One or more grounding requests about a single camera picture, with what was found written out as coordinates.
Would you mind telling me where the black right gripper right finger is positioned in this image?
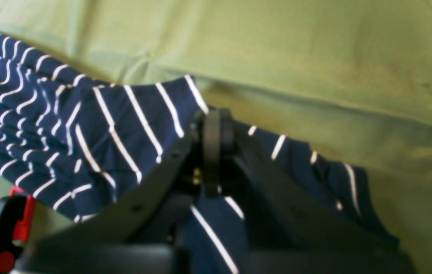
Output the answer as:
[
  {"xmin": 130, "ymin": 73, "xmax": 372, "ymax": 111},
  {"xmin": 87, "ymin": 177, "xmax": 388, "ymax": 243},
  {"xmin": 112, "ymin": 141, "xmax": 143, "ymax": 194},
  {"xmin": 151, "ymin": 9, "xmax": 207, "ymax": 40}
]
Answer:
[{"xmin": 222, "ymin": 110, "xmax": 399, "ymax": 253}]

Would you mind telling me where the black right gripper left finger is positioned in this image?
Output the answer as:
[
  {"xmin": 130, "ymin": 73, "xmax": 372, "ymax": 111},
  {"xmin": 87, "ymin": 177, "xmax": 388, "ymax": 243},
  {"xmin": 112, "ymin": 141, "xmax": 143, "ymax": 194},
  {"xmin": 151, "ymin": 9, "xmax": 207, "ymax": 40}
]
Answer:
[{"xmin": 41, "ymin": 110, "xmax": 222, "ymax": 248}]

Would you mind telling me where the navy white striped T-shirt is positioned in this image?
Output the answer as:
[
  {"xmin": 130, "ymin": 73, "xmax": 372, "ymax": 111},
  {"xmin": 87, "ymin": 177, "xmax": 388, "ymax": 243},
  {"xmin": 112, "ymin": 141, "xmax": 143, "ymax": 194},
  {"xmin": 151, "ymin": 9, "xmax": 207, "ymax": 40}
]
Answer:
[{"xmin": 0, "ymin": 33, "xmax": 399, "ymax": 274}]

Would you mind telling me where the light green table cloth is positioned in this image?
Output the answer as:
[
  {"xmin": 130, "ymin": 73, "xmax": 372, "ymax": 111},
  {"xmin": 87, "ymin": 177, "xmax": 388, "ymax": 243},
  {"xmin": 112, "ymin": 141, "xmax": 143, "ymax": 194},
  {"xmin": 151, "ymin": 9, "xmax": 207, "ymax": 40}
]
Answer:
[{"xmin": 0, "ymin": 0, "xmax": 432, "ymax": 274}]

